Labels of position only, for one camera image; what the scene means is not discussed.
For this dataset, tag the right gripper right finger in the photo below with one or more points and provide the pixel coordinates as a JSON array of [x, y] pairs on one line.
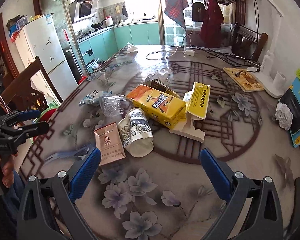
[[264, 217]]

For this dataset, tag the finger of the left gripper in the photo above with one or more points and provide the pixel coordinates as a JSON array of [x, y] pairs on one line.
[[28, 131], [19, 116]]

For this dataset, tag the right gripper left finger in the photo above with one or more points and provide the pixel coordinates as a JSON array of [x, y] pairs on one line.
[[35, 217]]

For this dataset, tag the pink cigarette box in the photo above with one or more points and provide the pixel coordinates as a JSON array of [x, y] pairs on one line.
[[108, 141]]

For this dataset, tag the blue white snack wrapper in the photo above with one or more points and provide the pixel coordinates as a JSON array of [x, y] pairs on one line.
[[93, 98]]

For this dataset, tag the floral paper cup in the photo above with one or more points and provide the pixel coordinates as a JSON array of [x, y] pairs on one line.
[[136, 133]]

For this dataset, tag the clear crushed plastic cup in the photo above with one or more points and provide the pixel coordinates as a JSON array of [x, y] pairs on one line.
[[112, 105]]

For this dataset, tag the yellow drink carton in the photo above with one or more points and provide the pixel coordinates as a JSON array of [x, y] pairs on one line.
[[159, 106]]

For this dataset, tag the yellow white torn medicine box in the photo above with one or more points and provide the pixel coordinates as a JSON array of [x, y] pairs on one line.
[[196, 102]]

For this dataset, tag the dark gold cigarette box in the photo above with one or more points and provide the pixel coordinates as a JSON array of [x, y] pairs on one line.
[[158, 85]]

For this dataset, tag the black shoulder bag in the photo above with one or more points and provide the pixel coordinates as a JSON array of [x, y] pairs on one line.
[[198, 11]]

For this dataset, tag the red green trash bin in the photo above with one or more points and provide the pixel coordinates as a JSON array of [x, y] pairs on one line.
[[46, 114]]

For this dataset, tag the teal kitchen cabinets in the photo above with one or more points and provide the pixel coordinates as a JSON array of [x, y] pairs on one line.
[[103, 44]]

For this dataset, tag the person's left hand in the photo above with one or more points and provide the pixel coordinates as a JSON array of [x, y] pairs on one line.
[[7, 171]]

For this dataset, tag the dark wooden chair left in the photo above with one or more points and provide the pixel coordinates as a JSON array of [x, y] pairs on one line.
[[18, 93]]

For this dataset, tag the dark wooden chair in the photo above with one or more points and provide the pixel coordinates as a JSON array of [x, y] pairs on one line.
[[18, 93], [246, 42]]

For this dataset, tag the white refrigerator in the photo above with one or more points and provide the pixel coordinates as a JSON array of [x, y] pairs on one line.
[[39, 39]]

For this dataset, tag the black smartphone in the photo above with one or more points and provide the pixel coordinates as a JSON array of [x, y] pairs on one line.
[[292, 103]]

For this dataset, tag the crumpled paper ball right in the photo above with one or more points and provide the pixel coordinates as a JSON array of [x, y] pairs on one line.
[[284, 116]]

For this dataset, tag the black wok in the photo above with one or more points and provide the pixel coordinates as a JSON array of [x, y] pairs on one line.
[[98, 25]]

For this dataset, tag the range hood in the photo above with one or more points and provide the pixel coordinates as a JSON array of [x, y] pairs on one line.
[[81, 9]]

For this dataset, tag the white tissue far edge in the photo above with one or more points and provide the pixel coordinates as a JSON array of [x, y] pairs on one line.
[[131, 48]]

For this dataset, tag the white desk lamp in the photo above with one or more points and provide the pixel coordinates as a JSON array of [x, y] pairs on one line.
[[274, 87]]

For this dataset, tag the yellow illustrated book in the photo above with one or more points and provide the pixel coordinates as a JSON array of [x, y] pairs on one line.
[[244, 79]]

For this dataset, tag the dark wooden chair right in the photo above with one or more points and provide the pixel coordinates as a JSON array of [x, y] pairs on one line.
[[246, 42]]

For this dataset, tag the dark red hanging garment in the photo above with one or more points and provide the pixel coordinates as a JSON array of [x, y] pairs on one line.
[[210, 32]]

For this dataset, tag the plaid hanging cloth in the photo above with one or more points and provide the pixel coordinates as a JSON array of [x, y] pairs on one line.
[[175, 10]]

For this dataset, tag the white charger with cable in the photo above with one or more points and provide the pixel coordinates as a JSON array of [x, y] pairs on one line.
[[169, 54]]

